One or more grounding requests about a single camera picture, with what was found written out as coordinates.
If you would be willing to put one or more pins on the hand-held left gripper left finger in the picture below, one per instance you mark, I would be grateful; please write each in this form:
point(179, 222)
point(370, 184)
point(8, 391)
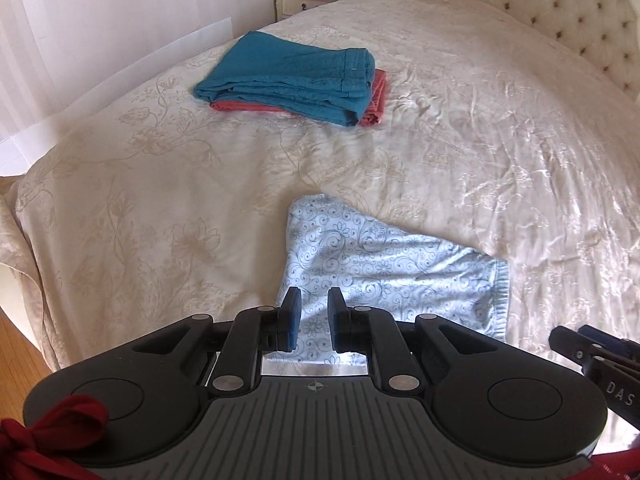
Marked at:
point(292, 320)

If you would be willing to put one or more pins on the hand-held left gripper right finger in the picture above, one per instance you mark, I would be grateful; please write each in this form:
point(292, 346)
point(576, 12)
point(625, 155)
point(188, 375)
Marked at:
point(337, 325)

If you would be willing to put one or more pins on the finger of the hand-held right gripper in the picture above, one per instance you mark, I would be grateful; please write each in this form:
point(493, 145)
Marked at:
point(575, 347)
point(615, 342)

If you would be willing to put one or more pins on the light blue floral pants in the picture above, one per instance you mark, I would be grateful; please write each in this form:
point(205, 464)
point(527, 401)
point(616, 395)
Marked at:
point(380, 265)

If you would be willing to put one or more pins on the folded coral red pants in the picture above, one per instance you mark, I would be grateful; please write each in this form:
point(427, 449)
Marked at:
point(375, 105)

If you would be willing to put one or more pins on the folded teal pants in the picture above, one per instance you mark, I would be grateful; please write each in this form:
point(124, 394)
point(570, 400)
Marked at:
point(285, 70)

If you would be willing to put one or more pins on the cream embroidered bedspread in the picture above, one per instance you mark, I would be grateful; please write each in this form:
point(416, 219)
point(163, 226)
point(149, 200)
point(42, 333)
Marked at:
point(150, 210)

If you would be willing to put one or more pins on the cream nightstand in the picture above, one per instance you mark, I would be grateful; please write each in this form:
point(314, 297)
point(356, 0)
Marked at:
point(300, 0)

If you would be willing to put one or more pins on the tufted cream headboard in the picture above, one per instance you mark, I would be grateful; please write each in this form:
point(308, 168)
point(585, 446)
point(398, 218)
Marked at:
point(550, 0)

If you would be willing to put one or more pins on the white curtain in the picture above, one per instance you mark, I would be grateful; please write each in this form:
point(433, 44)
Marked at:
point(100, 20)

